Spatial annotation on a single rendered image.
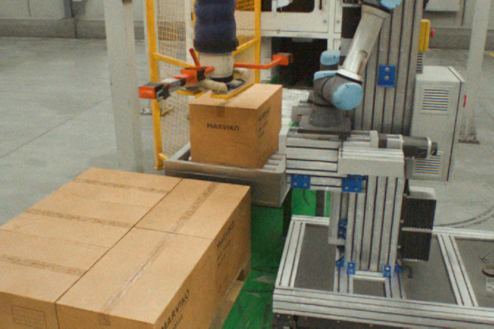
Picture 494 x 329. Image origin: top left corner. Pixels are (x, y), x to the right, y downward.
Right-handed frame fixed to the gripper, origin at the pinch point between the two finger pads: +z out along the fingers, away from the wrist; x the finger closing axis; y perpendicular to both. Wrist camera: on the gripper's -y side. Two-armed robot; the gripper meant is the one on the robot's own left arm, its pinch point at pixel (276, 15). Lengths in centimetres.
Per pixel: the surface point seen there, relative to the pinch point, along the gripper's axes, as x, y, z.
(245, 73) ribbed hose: 73, -26, 38
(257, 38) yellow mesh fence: 299, -59, 51
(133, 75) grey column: 156, -126, 60
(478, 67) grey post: 334, 153, 77
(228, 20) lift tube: 57, -31, 9
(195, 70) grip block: 33, -42, 29
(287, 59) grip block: 82, -5, 31
